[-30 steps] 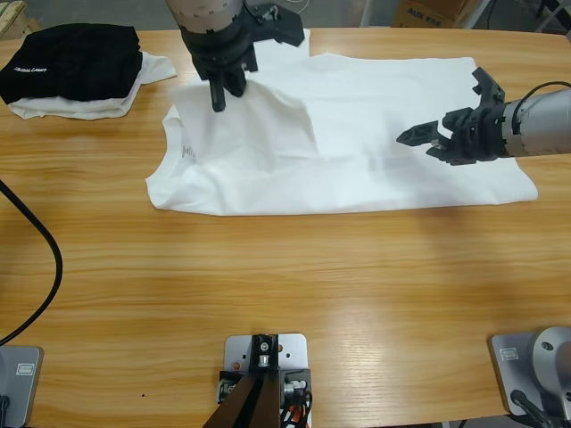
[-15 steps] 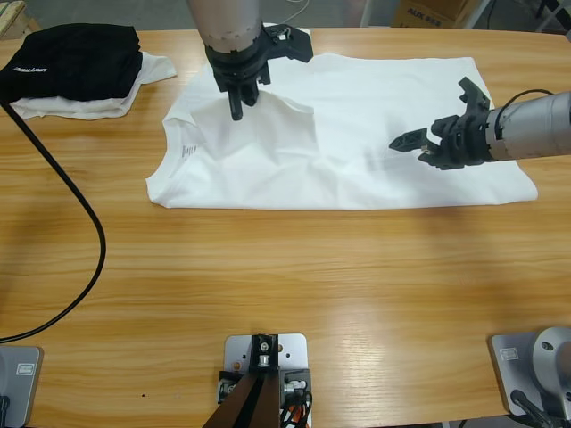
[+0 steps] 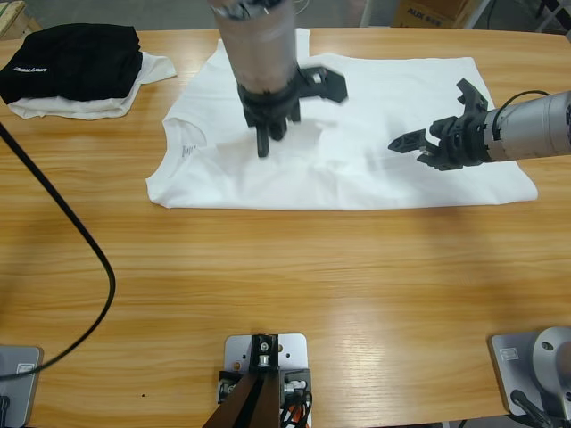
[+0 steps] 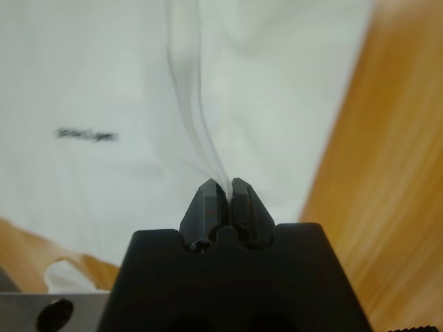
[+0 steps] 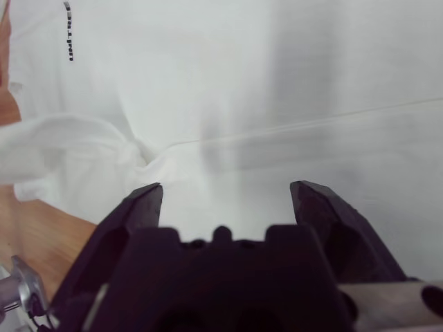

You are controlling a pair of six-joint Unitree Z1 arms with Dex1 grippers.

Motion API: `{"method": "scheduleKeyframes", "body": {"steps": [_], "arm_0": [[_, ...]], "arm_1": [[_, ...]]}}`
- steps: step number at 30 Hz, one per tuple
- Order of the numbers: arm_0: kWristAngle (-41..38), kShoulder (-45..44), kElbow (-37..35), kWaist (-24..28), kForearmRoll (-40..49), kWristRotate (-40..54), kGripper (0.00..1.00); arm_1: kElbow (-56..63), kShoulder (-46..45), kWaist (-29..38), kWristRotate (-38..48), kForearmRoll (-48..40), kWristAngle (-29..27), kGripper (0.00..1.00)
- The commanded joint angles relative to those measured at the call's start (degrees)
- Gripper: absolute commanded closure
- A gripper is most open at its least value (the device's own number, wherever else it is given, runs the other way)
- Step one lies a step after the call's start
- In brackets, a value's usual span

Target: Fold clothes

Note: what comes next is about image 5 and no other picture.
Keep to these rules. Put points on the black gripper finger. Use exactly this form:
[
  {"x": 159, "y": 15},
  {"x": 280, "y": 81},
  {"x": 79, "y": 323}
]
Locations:
[
  {"x": 346, "y": 235},
  {"x": 104, "y": 249}
]

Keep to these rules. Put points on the white t-shirt with black logo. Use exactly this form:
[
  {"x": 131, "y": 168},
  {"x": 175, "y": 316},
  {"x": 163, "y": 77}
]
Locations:
[{"x": 207, "y": 86}]

